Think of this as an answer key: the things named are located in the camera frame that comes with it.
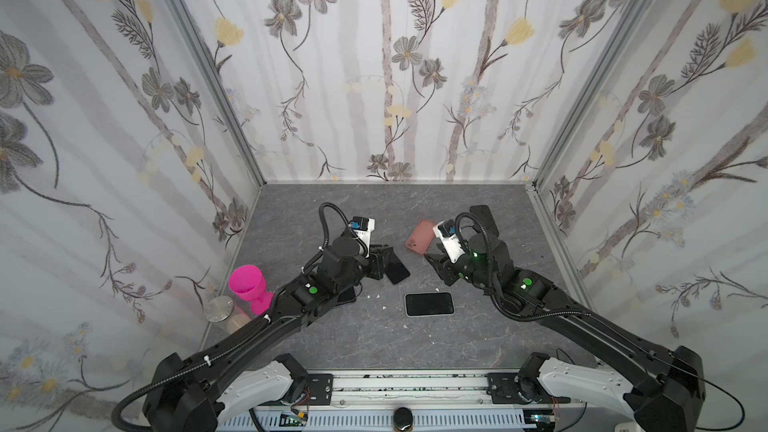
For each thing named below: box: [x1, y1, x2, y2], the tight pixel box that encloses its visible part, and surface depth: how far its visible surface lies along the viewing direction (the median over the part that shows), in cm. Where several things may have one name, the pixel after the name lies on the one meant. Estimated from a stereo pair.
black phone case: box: [469, 205, 499, 238], surface depth 113 cm
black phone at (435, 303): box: [405, 292, 455, 316], surface depth 90 cm
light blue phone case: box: [404, 291, 456, 317], surface depth 90 cm
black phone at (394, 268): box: [384, 247, 410, 284], surface depth 98 cm
